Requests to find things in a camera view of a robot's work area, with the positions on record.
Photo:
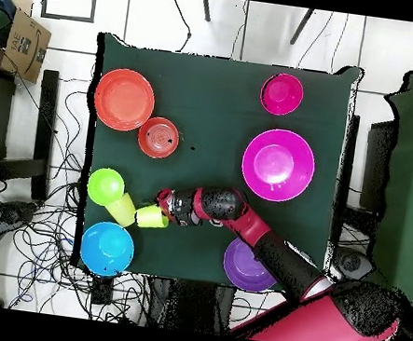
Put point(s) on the yellow cup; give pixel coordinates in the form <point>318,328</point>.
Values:
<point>124,212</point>

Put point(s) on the black robot column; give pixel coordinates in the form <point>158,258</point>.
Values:
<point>192,307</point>

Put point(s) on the lime green cup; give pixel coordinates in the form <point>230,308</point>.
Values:
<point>149,217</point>

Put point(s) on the dark green tablecloth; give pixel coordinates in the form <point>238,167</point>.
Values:
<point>221,86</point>

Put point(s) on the blue bowl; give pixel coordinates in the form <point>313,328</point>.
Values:
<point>107,249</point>

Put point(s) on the large orange bowl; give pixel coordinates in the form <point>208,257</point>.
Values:
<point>124,99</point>

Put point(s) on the cardboard box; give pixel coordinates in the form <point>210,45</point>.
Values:
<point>25,45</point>

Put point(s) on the small orange bowl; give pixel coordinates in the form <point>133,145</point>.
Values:
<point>158,138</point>

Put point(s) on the purple bowl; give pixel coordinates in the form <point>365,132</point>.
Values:
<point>242,273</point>

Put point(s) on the small green bowl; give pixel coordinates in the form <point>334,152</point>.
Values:
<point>105,186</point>

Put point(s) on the small crimson pink bowl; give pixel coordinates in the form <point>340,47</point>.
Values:
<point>281,94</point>

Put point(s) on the dark grey pedestal leg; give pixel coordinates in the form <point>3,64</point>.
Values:
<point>9,210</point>
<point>352,262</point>

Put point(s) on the large magenta bowl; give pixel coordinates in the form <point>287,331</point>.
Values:
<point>278,165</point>

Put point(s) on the black tripod leg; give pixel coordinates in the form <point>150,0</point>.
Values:
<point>206,9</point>
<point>301,27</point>

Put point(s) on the black power strip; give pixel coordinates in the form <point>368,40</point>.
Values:
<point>102,292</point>

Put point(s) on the black chair frame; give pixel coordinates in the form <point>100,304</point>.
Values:
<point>46,119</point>

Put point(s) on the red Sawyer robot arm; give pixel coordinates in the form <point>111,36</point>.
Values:
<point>252,225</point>

